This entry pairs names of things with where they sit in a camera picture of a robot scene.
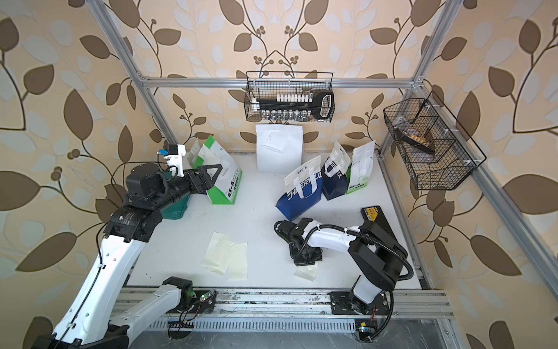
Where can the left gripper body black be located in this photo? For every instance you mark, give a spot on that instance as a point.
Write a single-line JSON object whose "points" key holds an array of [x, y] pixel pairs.
{"points": [[195, 187]]}

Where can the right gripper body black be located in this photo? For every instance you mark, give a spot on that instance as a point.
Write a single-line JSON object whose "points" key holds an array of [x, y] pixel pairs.
{"points": [[306, 257]]}

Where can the green white cool tea bag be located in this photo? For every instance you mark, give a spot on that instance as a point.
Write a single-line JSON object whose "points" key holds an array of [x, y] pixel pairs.
{"points": [[225, 189]]}

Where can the blue takeaway bag white handles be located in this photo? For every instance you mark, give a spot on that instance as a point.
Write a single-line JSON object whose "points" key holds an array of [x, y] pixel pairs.
{"points": [[303, 189]]}

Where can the small dark navy bag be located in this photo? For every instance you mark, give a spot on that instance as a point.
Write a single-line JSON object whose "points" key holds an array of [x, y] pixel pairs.
{"points": [[192, 155]]}

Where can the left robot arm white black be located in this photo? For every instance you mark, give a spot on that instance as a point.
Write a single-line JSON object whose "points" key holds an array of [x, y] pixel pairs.
{"points": [[88, 323]]}

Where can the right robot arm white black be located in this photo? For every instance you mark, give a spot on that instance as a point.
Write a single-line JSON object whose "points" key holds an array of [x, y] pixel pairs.
{"points": [[381, 259]]}

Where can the green plastic tool case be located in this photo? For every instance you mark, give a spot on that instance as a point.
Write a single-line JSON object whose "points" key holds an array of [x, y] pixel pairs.
{"points": [[176, 210]]}

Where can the black yellow-labelled device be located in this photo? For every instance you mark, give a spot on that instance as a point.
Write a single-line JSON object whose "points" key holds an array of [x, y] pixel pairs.
{"points": [[375, 216]]}

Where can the white flat bag back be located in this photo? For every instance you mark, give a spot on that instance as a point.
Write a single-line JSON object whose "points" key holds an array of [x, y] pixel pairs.
{"points": [[279, 148]]}

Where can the dark navy bag right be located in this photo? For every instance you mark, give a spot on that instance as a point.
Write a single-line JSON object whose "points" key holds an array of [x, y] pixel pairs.
{"points": [[334, 173]]}

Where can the white green bag right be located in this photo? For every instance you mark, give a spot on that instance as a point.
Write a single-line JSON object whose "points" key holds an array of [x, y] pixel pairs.
{"points": [[361, 167]]}

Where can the black socket set holder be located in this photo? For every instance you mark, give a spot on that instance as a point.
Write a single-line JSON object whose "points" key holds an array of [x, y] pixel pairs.
{"points": [[315, 104]]}

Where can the object in right basket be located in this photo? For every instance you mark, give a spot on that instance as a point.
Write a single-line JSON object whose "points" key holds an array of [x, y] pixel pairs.
{"points": [[414, 141]]}

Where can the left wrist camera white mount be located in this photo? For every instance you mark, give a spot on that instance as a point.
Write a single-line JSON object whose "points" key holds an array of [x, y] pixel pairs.
{"points": [[173, 156]]}

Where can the back wire basket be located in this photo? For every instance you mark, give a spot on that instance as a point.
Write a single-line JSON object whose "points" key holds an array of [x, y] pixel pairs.
{"points": [[271, 83]]}

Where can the wire basket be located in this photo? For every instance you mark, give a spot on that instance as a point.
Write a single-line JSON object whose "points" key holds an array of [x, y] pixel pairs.
{"points": [[456, 156], [271, 83]]}

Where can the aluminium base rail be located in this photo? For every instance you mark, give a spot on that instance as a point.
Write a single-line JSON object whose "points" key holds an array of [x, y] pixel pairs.
{"points": [[299, 303]]}

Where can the right wire basket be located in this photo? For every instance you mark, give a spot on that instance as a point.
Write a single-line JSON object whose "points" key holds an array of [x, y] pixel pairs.
{"points": [[456, 156]]}

